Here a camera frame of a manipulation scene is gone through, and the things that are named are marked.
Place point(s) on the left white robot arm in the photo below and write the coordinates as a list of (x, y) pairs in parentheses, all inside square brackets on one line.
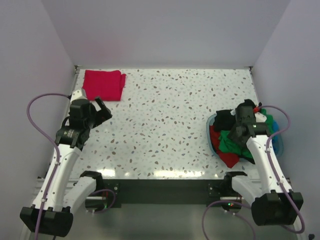
[(52, 211)]

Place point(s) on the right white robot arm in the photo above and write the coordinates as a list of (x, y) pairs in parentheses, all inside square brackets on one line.
[(275, 202)]

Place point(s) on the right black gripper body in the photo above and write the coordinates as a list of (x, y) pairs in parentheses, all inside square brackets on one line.
[(234, 135)]

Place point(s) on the folded pink red t-shirt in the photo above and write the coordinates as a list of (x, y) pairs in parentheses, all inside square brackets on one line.
[(108, 85)]

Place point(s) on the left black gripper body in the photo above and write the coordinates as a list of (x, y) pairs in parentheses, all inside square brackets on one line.
[(93, 121)]

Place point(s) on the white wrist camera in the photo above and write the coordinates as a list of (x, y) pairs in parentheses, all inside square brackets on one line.
[(78, 94), (259, 117)]

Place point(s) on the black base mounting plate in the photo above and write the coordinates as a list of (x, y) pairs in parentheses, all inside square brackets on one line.
[(169, 191)]

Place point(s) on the dark red t-shirt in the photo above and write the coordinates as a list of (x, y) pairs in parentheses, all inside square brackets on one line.
[(230, 159)]

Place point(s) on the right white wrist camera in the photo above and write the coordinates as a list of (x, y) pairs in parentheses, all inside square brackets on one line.
[(259, 117)]

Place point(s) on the green t-shirt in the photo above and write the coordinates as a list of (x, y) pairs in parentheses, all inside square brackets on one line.
[(227, 145)]

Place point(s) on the bright blue t-shirt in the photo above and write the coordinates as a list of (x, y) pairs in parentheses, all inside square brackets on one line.
[(276, 139)]

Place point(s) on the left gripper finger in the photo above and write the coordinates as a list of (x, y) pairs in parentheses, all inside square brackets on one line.
[(104, 114), (100, 103)]

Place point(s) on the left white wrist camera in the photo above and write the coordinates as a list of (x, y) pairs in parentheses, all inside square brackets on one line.
[(78, 94)]

